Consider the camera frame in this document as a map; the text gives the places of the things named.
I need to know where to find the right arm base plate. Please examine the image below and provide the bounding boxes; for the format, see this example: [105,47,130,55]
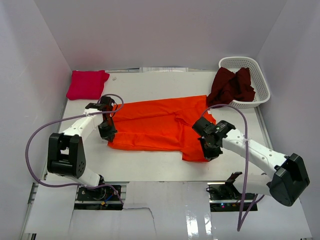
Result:
[205,171,243,201]

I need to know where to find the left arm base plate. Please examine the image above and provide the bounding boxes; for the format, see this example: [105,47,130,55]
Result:
[76,185,122,202]

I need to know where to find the dark red t shirt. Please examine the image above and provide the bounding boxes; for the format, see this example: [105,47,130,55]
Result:
[206,67,256,107]

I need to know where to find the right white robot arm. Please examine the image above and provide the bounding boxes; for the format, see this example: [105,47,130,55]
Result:
[192,117,310,207]

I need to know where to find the orange t shirt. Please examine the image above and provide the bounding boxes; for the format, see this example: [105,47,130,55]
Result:
[108,95,216,162]

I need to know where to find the folded pink t shirt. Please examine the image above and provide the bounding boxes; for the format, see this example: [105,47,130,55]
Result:
[66,70,110,101]

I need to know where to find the white plastic basket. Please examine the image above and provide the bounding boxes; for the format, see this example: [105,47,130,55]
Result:
[218,56,271,109]

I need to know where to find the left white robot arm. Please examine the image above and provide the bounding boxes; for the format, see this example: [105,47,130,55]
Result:
[47,95,118,200]

